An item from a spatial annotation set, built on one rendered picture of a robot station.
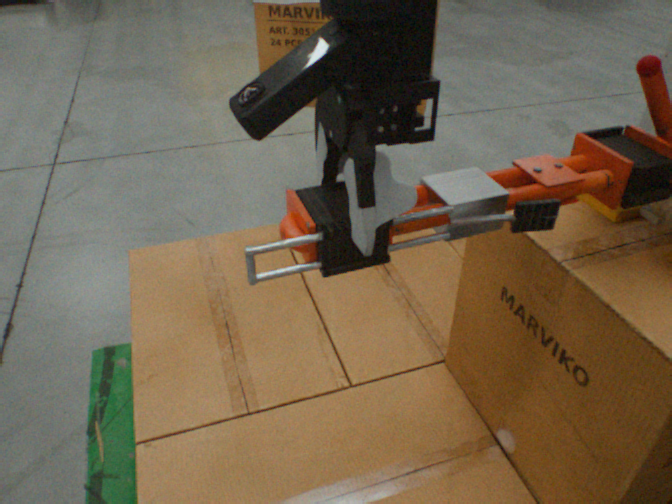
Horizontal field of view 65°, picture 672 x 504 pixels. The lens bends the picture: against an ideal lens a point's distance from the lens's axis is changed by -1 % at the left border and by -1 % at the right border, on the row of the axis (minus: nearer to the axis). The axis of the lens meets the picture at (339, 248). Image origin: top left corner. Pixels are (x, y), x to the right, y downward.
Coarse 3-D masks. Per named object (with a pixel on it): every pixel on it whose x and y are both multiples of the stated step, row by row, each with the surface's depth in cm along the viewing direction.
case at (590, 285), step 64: (512, 256) 77; (576, 256) 69; (640, 256) 69; (512, 320) 80; (576, 320) 67; (640, 320) 59; (512, 384) 84; (576, 384) 69; (640, 384) 59; (512, 448) 88; (576, 448) 72; (640, 448) 61
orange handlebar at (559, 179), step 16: (528, 160) 59; (544, 160) 59; (560, 160) 60; (576, 160) 61; (496, 176) 58; (512, 176) 58; (528, 176) 59; (544, 176) 56; (560, 176) 56; (576, 176) 56; (592, 176) 57; (608, 176) 58; (512, 192) 54; (528, 192) 55; (544, 192) 55; (560, 192) 56; (576, 192) 57; (592, 192) 58; (416, 208) 52; (512, 208) 55; (288, 224) 50; (400, 224) 51; (416, 224) 51; (432, 224) 52
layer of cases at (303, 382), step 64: (128, 256) 136; (192, 256) 135; (256, 256) 135; (448, 256) 135; (192, 320) 117; (256, 320) 117; (320, 320) 117; (384, 320) 117; (448, 320) 117; (192, 384) 102; (256, 384) 102; (320, 384) 102; (384, 384) 102; (448, 384) 102; (192, 448) 91; (256, 448) 91; (320, 448) 91; (384, 448) 91; (448, 448) 91
